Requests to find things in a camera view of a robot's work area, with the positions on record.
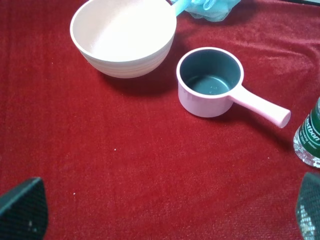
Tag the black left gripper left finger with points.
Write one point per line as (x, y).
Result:
(24, 211)

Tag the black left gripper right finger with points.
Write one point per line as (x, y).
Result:
(307, 208)

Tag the clear water bottle green label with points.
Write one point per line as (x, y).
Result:
(306, 141)

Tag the red velvet tablecloth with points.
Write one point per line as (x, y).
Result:
(121, 159)

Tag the pink toy saucepan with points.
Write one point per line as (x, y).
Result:
(210, 80)

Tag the pink white bowl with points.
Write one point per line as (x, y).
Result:
(124, 38)

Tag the blue mesh bath sponge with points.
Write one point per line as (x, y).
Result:
(211, 10)

